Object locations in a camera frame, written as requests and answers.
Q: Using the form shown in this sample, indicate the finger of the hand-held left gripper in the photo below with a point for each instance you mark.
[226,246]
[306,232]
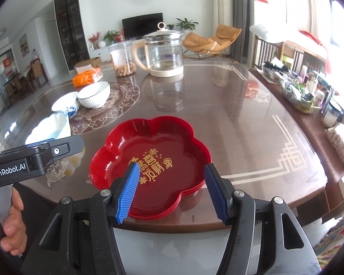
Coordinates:
[63,149]

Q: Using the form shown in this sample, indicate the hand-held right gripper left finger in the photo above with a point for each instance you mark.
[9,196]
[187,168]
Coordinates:
[129,192]

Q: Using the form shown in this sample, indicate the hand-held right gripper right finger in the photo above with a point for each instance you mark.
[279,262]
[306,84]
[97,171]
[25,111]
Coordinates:
[216,192]

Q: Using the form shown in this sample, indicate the blue scalloped bowl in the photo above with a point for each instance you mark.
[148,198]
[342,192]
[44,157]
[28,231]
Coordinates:
[51,129]

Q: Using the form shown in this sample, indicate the white bowl blue floral print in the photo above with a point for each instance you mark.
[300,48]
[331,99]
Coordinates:
[64,103]

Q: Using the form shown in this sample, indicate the white ribbed bowl black rim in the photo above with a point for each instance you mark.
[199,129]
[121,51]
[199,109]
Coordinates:
[93,94]

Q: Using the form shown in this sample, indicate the person's left hand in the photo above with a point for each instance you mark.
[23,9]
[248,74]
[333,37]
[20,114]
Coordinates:
[17,226]

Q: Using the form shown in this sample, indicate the orange tissue pack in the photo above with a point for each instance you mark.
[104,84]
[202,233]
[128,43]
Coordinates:
[87,78]

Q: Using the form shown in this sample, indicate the wooden dining table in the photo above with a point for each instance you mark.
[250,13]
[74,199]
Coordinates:
[18,83]

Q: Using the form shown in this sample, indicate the wooden dining chair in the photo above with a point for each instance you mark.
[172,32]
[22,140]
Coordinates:
[40,71]

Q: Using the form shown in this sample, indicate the glass balcony door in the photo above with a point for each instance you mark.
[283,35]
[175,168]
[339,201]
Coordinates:
[0,80]

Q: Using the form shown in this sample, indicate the cardboard box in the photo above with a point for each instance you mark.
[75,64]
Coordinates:
[87,62]

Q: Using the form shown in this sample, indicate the red door sign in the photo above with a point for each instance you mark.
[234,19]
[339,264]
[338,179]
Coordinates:
[8,66]

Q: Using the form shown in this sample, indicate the white television cabinet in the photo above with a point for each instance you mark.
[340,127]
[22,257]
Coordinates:
[100,53]

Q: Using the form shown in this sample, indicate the clear plastic snack jar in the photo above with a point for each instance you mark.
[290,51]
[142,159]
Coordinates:
[121,58]

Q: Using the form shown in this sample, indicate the round white vase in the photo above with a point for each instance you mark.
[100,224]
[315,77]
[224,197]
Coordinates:
[102,44]

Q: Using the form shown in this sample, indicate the red flowers in vase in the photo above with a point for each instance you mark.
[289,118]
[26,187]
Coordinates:
[94,40]

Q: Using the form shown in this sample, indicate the bushy green potted plant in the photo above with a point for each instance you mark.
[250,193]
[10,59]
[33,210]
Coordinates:
[111,36]

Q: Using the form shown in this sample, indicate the dark display cabinet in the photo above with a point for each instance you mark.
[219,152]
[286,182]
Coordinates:
[71,25]

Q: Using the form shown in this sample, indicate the red ornament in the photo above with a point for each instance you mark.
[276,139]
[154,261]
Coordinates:
[119,36]

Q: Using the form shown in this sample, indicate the colourful patterned rug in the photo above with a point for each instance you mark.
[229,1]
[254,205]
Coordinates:
[336,240]

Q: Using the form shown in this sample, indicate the basket of cosmetic bottles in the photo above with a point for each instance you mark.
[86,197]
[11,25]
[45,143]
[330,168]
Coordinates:
[302,94]

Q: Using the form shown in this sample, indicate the white knitted cloth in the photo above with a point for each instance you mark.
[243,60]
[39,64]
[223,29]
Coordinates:
[342,146]

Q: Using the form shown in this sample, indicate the white jar dark lid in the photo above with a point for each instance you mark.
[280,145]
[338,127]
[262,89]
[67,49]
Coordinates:
[332,114]

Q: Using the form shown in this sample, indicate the glass kettle cream base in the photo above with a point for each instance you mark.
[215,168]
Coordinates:
[163,51]

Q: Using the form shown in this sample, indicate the black television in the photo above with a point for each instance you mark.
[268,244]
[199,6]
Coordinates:
[142,25]

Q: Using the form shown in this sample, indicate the dark wooden slatted bench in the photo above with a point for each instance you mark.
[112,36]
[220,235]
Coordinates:
[268,53]

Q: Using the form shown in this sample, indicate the orange lounge chair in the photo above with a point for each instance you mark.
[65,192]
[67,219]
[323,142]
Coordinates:
[215,41]

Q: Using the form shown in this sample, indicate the small green potted plant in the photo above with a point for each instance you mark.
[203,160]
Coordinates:
[170,27]

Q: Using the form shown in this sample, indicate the white pillow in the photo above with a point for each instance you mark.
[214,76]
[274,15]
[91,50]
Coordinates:
[272,33]

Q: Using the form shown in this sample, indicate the large green potted plant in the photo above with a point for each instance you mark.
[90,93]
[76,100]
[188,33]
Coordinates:
[187,24]

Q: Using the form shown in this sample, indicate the grey curtain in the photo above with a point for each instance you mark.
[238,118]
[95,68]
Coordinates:
[242,14]

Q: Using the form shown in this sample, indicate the red cloth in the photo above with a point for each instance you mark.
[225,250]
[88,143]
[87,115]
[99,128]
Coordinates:
[316,43]

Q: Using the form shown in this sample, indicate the covered standing air conditioner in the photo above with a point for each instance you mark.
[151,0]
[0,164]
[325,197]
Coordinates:
[222,3]

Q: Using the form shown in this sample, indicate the white curtain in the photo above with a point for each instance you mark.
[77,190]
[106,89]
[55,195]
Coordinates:
[318,3]

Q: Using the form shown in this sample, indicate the framed wall painting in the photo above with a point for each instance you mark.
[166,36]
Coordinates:
[23,45]

